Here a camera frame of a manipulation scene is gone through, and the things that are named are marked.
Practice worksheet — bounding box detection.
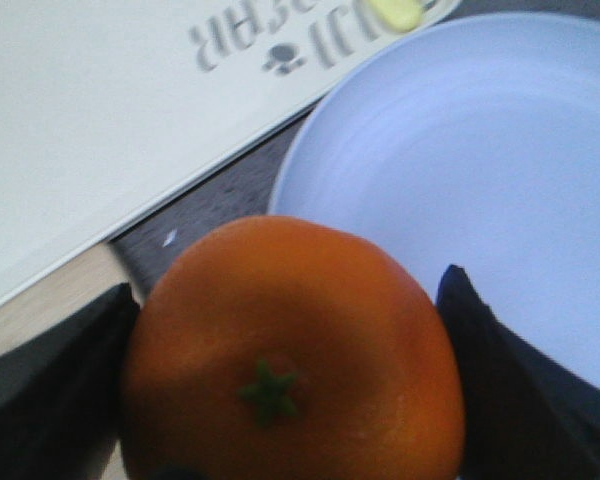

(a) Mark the orange fruit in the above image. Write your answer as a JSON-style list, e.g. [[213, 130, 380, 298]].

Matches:
[[121, 216, 465, 479]]

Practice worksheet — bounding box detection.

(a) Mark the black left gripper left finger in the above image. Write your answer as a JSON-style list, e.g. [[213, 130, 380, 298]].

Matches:
[[0, 284, 139, 479]]

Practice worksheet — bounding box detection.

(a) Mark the cream white tray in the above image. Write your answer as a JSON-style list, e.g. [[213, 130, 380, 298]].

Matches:
[[0, 1, 456, 306]]

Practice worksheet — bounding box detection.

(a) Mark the light blue plate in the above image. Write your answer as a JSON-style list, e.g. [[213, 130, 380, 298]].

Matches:
[[269, 13, 600, 388]]

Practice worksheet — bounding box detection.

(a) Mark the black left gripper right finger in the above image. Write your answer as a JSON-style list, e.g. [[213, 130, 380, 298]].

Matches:
[[436, 265, 600, 479]]

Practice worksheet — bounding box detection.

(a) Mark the wooden cutting board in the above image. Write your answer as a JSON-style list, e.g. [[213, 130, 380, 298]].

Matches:
[[0, 243, 145, 355]]

